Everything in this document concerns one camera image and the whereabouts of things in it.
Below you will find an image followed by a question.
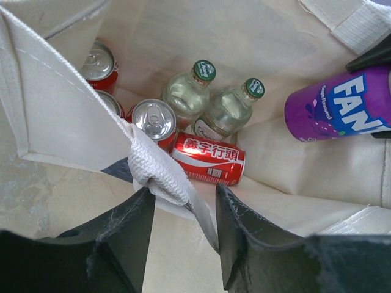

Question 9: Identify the purple soda can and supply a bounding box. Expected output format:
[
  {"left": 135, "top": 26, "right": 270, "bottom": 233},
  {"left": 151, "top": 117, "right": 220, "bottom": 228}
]
[{"left": 284, "top": 65, "right": 390, "bottom": 142}]

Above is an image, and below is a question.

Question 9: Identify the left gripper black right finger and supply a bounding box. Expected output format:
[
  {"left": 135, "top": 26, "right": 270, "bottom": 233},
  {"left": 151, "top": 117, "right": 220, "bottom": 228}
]
[{"left": 216, "top": 184, "right": 390, "bottom": 292}]

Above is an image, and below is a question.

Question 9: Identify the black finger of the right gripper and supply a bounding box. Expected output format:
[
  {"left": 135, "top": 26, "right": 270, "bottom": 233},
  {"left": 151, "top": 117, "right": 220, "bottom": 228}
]
[{"left": 345, "top": 40, "right": 390, "bottom": 72}]

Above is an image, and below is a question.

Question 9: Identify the cream canvas tote bag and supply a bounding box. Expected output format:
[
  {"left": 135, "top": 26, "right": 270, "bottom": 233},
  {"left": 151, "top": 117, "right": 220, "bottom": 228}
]
[{"left": 0, "top": 0, "right": 391, "bottom": 254}]

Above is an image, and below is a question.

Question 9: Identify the clear green-capped glass bottle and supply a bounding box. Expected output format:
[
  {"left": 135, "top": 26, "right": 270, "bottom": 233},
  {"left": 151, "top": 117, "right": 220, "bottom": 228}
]
[{"left": 161, "top": 60, "right": 216, "bottom": 130}]

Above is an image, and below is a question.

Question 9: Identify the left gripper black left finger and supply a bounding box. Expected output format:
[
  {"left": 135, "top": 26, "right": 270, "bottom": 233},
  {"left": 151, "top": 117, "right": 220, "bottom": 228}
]
[{"left": 1, "top": 187, "right": 155, "bottom": 292}]

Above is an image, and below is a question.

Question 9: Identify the red cola can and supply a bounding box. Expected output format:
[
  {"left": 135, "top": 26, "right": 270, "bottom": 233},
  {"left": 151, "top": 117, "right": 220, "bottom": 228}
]
[{"left": 96, "top": 90, "right": 125, "bottom": 118}]

